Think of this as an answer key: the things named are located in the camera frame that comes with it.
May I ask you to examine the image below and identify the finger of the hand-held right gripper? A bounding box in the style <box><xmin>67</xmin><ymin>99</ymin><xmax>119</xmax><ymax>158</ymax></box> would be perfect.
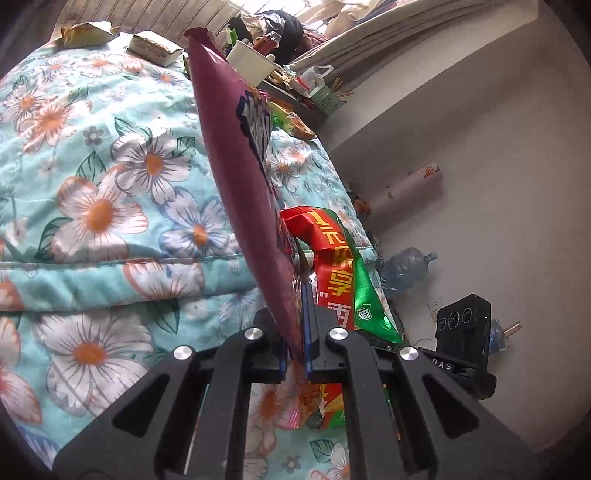
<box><xmin>365</xmin><ymin>331</ymin><xmax>407</xmax><ymax>352</ymax></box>

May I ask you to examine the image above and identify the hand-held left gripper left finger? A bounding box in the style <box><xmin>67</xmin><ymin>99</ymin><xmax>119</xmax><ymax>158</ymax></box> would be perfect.
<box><xmin>53</xmin><ymin>307</ymin><xmax>290</xmax><ymax>480</ymax></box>

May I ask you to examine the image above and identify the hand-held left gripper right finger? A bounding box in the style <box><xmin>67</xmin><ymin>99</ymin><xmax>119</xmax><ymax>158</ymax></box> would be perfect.
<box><xmin>302</xmin><ymin>281</ymin><xmax>550</xmax><ymax>480</ymax></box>

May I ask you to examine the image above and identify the red and green snack bag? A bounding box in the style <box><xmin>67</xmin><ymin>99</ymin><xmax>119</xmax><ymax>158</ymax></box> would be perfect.
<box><xmin>279</xmin><ymin>206</ymin><xmax>404</xmax><ymax>431</ymax></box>

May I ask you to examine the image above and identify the purple snack bag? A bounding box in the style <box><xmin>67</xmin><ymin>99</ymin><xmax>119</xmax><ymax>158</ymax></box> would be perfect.
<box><xmin>184</xmin><ymin>27</ymin><xmax>308</xmax><ymax>365</ymax></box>

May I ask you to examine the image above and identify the large clear water bottle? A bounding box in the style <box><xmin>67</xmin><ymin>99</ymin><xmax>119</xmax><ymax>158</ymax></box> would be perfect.
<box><xmin>380</xmin><ymin>247</ymin><xmax>439</xmax><ymax>292</ymax></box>

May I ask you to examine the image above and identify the pink paper roll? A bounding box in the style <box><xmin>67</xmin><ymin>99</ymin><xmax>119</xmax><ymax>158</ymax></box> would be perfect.
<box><xmin>368</xmin><ymin>161</ymin><xmax>445</xmax><ymax>223</ymax></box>

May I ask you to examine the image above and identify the floral light blue blanket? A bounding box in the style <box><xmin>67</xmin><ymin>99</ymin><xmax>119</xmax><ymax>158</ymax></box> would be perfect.
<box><xmin>0</xmin><ymin>32</ymin><xmax>403</xmax><ymax>480</ymax></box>

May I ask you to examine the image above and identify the orange snack packet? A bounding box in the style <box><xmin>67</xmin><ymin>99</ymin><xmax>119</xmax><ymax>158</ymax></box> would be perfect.
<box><xmin>285</xmin><ymin>113</ymin><xmax>319</xmax><ymax>140</ymax></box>

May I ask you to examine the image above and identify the green snack packet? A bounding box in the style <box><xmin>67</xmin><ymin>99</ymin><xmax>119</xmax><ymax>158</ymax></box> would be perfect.
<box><xmin>270</xmin><ymin>100</ymin><xmax>298</xmax><ymax>129</ymax></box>

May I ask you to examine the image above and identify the dark desk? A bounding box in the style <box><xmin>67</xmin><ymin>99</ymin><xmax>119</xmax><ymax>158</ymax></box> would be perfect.
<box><xmin>257</xmin><ymin>76</ymin><xmax>329</xmax><ymax>134</ymax></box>

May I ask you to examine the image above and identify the green plastic basket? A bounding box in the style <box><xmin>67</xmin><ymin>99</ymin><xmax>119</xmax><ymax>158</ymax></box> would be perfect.
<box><xmin>306</xmin><ymin>83</ymin><xmax>345</xmax><ymax>114</ymax></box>

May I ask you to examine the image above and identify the white plastic bag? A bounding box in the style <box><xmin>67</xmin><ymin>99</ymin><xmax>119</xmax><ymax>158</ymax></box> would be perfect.
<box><xmin>292</xmin><ymin>65</ymin><xmax>336</xmax><ymax>88</ymax></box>

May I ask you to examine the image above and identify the white paper cup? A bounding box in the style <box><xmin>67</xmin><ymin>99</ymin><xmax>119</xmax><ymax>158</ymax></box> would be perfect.
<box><xmin>226</xmin><ymin>41</ymin><xmax>283</xmax><ymax>87</ymax></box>

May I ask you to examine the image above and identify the grey curtain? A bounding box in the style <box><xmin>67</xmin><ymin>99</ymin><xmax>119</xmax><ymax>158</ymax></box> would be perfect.
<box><xmin>295</xmin><ymin>0</ymin><xmax>546</xmax><ymax>80</ymax></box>

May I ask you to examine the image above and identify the black bag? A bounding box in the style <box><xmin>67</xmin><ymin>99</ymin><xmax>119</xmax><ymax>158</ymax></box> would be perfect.
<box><xmin>257</xmin><ymin>11</ymin><xmax>305</xmax><ymax>52</ymax></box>

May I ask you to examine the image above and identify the brown cardboard box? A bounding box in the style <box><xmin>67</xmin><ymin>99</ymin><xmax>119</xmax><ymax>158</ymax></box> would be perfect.
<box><xmin>126</xmin><ymin>31</ymin><xmax>184</xmax><ymax>66</ymax></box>

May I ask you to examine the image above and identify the cream cloth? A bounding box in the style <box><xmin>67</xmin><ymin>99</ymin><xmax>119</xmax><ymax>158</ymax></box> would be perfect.
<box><xmin>318</xmin><ymin>0</ymin><xmax>399</xmax><ymax>38</ymax></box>

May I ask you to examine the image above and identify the metal window grille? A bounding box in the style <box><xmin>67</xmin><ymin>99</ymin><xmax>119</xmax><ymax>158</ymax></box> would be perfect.
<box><xmin>64</xmin><ymin>0</ymin><xmax>260</xmax><ymax>43</ymax></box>

